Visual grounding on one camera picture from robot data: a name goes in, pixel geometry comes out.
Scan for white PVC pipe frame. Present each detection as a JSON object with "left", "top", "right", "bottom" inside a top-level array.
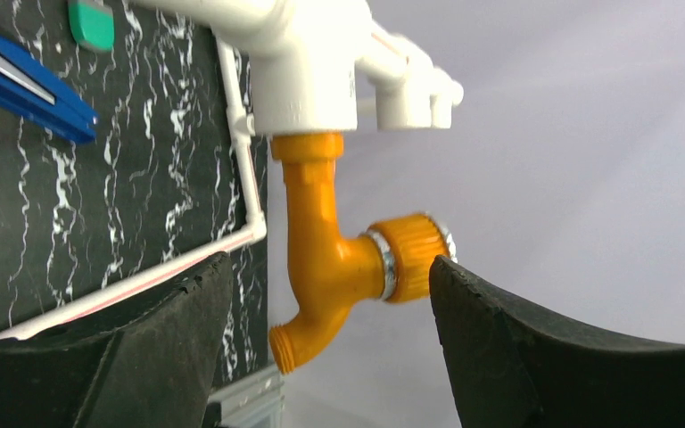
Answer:
[{"left": 0, "top": 1, "right": 464, "bottom": 340}]

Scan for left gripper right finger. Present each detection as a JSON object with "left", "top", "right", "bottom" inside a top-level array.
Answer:
[{"left": 429, "top": 256, "right": 685, "bottom": 427}]

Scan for orange plastic faucet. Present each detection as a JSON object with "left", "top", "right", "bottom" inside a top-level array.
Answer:
[{"left": 268, "top": 133, "right": 457, "bottom": 375}]

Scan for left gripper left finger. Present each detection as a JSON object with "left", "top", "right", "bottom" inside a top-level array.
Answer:
[{"left": 0, "top": 252, "right": 234, "bottom": 427}]

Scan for teal green eraser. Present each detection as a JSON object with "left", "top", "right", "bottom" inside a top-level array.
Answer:
[{"left": 67, "top": 0, "right": 115, "bottom": 53}]

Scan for aluminium frame rail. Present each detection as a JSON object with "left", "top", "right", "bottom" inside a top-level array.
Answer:
[{"left": 202, "top": 363, "right": 285, "bottom": 428}]

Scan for blue stapler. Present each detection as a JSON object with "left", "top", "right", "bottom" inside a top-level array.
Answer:
[{"left": 0, "top": 33, "right": 98, "bottom": 144}]

